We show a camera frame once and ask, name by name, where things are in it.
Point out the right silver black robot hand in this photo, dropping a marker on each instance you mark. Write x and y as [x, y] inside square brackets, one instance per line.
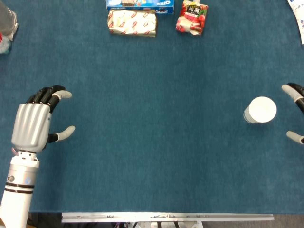
[294, 93]

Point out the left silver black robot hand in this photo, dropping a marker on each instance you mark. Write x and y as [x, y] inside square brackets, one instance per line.
[29, 123]

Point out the white paper cup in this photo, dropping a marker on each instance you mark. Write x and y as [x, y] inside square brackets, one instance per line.
[262, 109]

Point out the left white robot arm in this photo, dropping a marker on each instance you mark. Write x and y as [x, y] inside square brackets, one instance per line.
[19, 190]

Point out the white printed plastic bag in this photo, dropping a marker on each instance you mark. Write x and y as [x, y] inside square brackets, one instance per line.
[299, 16]

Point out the red label soda bottle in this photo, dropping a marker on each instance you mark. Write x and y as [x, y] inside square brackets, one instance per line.
[4, 45]

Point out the clear plastic bottle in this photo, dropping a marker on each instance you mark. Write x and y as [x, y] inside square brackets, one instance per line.
[7, 19]

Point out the blue felt table cloth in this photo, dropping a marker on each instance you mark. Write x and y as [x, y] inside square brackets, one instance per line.
[152, 118]

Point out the red fruit jelly pouch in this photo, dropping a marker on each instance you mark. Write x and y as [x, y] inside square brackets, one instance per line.
[192, 19]

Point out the cream red printed snack pack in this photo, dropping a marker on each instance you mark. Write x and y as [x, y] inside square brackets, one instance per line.
[131, 23]

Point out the blue Oreo cookie box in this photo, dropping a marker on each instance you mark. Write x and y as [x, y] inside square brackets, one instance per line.
[142, 4]

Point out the aluminium profile rail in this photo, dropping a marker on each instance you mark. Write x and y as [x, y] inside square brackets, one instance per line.
[166, 217]

